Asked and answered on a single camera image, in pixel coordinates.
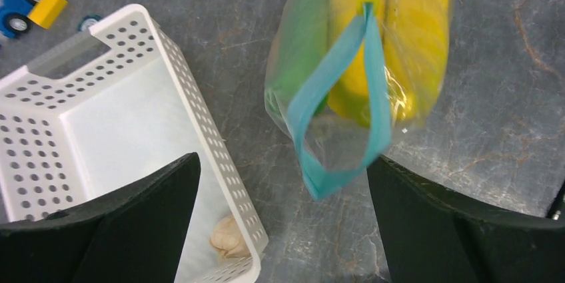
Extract green toy cucumber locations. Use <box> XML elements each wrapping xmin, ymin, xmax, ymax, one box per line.
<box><xmin>264</xmin><ymin>0</ymin><xmax>328</xmax><ymax>120</ymax></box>

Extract yellow toy banana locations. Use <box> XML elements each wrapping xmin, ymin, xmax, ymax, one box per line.
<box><xmin>328</xmin><ymin>0</ymin><xmax>452</xmax><ymax>127</ymax></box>

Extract yellow lego brick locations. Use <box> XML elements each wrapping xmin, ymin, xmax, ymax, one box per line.
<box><xmin>27</xmin><ymin>0</ymin><xmax>68</xmax><ymax>29</ymax></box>

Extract white plastic basket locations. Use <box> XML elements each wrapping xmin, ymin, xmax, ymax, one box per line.
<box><xmin>1</xmin><ymin>4</ymin><xmax>269</xmax><ymax>282</ymax></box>

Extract clear zip top bag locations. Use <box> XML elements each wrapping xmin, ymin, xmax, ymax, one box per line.
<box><xmin>264</xmin><ymin>0</ymin><xmax>452</xmax><ymax>199</ymax></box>

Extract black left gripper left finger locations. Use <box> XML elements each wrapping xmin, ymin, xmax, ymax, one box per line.
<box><xmin>1</xmin><ymin>152</ymin><xmax>201</xmax><ymax>282</ymax></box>

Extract blue toy car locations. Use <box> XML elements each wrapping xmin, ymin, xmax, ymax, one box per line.
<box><xmin>1</xmin><ymin>0</ymin><xmax>40</xmax><ymax>39</ymax></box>

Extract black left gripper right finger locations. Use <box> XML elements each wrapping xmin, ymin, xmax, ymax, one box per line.
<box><xmin>367</xmin><ymin>157</ymin><xmax>564</xmax><ymax>282</ymax></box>

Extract small beige garlic toy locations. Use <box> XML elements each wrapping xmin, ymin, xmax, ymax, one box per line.
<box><xmin>209</xmin><ymin>214</ymin><xmax>251</xmax><ymax>259</ymax></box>

